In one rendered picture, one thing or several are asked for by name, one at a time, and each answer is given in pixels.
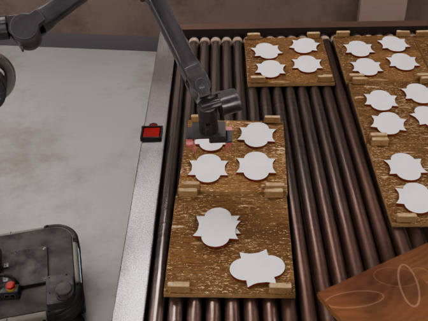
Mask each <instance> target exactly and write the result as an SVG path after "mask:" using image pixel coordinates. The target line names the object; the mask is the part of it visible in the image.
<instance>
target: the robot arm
mask: <svg viewBox="0 0 428 321"><path fill-rule="evenodd" d="M86 1H88V0H51V1H49V2H48V3H46V4H45V5H43V6H40V7H39V8H37V9H35V10H33V11H32V12H30V13H29V14H28V13H20V14H18V15H9V16H6V15H1V16H0V40H5V39H10V37H12V39H13V40H14V41H15V42H16V43H17V45H18V46H19V47H20V49H21V51H22V52H24V50H27V51H31V50H35V49H37V48H38V47H39V46H40V44H41V42H42V37H43V36H44V35H45V34H47V33H48V32H49V30H51V29H52V28H53V27H54V26H55V25H56V24H57V23H58V22H60V21H61V20H62V19H63V18H65V17H66V16H68V15H69V14H70V13H71V12H73V11H74V10H76V9H77V8H78V7H80V6H81V5H82V4H83V3H85V2H86ZM145 1H146V3H147V5H148V7H149V9H150V11H151V12H152V15H153V17H154V19H155V21H156V23H157V25H158V26H159V29H160V31H161V33H162V35H163V37H164V39H165V40H166V43H167V44H168V47H169V49H170V51H171V53H172V54H173V57H174V58H175V61H176V63H177V65H178V67H179V70H180V73H181V75H182V77H183V79H184V81H185V85H186V87H187V89H188V91H189V93H190V95H191V96H192V97H193V98H194V99H195V101H196V104H197V112H198V119H199V122H193V123H192V127H187V128H186V145H187V146H188V147H189V148H190V149H192V150H193V152H194V153H196V145H195V139H209V143H225V151H227V149H228V148H229V147H230V146H231V145H232V127H226V126H225V121H218V117H217V109H218V112H219V114H221V115H222V116H226V115H230V114H232V113H236V112H239V111H241V110H242V105H241V100H240V98H239V96H238V94H237V92H236V89H227V90H221V91H216V92H212V93H211V92H210V87H211V82H210V79H209V78H208V75H207V74H206V71H205V70H203V68H202V66H201V64H200V62H199V61H198V59H197V58H196V56H195V55H194V53H193V51H192V49H191V47H190V45H189V42H188V41H187V39H186V37H185V35H184V33H183V31H182V28H181V27H180V25H179V23H178V21H177V19H176V17H175V14H174V13H173V11H172V9H171V7H170V5H169V3H168V0H145Z"/></svg>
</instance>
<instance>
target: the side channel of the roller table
mask: <svg viewBox="0 0 428 321"><path fill-rule="evenodd" d="M180 27H181V28H182V31H183V33H184V35H185V36H186V37H187V38H188V41H189V40H190V38H191V37H192V36H197V37H198V38H199V41H200V39H201V37H202V36H207V37H209V39H210V41H211V38H212V37H213V36H219V37H220V40H221V41H222V38H223V37H224V36H225V35H228V36H230V37H231V40H233V37H234V36H235V35H239V36H241V38H242V40H243V39H244V37H245V36H246V35H247V33H252V32H258V33H260V35H261V36H263V38H265V37H266V36H267V35H269V34H270V35H273V36H274V38H276V37H277V35H279V34H282V35H284V36H285V38H287V36H288V35H290V34H293V35H294V36H295V37H296V38H297V37H298V36H299V35H300V34H304V35H306V37H307V32H320V35H321V34H326V35H328V37H329V39H330V37H331V35H332V34H336V31H350V36H352V35H353V34H355V33H358V34H360V35H361V36H363V35H364V34H365V33H370V34H371V35H372V36H374V35H375V34H376V33H381V34H382V36H384V35H386V34H387V33H389V32H390V33H392V34H393V35H394V36H395V35H396V31H397V30H400V31H410V32H413V33H414V34H415V35H416V31H423V30H428V20H400V21H360V22H280V23H240V24H180Z"/></svg>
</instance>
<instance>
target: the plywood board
mask: <svg viewBox="0 0 428 321"><path fill-rule="evenodd" d="M317 298H318V299H319V300H320V302H321V303H322V304H323V305H324V306H325V307H326V308H327V309H328V310H329V312H330V313H331V314H332V315H333V317H334V318H335V319H336V320H337V321H428V243H426V244H424V245H421V246H419V247H417V248H414V249H412V250H410V251H408V252H406V253H404V254H401V255H399V256H397V257H394V258H393V259H390V260H388V261H386V262H384V263H382V264H379V265H377V266H375V267H372V268H371V269H368V270H366V271H364V272H362V273H359V274H357V275H355V276H353V277H351V278H349V279H347V280H344V281H342V282H340V283H337V284H335V285H333V286H331V287H329V288H327V289H324V290H322V291H320V292H318V293H317Z"/></svg>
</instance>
